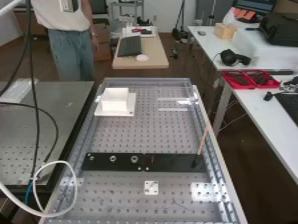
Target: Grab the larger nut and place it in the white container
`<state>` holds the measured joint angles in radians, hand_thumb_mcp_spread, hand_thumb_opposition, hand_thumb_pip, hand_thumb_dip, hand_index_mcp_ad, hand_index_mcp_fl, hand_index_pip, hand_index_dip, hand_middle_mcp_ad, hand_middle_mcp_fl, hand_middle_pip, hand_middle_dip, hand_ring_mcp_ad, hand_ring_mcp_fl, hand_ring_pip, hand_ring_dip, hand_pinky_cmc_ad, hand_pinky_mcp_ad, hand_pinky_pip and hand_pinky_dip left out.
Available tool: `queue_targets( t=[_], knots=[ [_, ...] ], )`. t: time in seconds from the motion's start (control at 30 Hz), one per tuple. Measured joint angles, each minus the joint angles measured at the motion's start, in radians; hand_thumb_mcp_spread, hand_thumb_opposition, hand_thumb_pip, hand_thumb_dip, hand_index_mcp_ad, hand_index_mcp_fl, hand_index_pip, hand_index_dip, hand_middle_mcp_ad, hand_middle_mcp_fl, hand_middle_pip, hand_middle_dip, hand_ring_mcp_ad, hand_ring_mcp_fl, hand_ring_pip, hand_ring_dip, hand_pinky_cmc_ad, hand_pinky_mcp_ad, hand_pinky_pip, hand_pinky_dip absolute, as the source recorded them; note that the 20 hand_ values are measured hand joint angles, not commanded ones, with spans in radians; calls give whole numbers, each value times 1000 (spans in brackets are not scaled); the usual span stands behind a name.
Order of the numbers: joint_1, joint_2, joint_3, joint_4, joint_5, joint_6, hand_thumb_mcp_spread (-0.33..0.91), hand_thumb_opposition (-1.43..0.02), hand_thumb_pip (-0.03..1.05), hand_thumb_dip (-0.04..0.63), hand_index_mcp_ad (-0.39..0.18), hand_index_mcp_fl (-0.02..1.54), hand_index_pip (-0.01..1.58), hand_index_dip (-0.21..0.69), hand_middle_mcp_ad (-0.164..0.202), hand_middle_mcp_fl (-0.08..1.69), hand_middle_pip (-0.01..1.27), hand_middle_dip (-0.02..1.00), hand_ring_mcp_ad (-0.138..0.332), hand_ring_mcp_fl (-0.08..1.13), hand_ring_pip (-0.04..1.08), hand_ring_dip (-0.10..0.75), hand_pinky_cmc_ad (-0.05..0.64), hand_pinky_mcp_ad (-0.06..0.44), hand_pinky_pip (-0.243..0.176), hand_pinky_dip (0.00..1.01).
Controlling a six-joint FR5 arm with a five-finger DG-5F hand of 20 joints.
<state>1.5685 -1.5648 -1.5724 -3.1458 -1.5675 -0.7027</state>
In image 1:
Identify white cable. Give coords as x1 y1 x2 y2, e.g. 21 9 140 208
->
0 160 79 219

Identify white desk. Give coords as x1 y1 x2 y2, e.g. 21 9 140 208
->
212 74 298 183
186 24 298 73

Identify black bag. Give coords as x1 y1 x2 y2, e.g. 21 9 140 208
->
258 12 298 48

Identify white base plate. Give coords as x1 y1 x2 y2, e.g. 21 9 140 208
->
93 92 138 118

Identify black headphones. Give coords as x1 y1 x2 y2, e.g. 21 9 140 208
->
220 48 253 67

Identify light wooden box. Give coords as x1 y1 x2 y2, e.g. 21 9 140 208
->
213 22 238 41

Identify black plate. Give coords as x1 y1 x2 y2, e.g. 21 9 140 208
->
81 152 208 174

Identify light wooden desk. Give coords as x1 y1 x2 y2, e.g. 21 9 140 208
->
110 28 170 70

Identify dark laptop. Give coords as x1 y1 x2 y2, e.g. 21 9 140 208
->
116 35 144 58

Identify person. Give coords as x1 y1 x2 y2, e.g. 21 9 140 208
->
29 0 100 82

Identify black cable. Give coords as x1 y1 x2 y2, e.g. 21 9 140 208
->
25 0 43 183
0 0 32 98
0 101 60 168

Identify small white box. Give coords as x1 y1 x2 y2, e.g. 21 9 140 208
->
100 87 130 113

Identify clear box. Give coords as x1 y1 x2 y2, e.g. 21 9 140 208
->
39 77 250 224

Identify cardboard box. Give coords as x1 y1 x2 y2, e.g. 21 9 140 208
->
92 22 113 63

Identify metal shelf rack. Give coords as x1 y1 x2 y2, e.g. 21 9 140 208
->
108 0 145 24

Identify red tray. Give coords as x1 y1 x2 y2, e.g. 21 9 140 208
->
220 70 258 90
245 69 282 89

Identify black keyboard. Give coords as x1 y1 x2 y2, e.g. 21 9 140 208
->
274 92 298 128

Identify thin stick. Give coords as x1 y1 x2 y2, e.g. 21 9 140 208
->
196 124 210 157

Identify small square metal plate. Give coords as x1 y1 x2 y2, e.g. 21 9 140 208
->
142 180 160 196

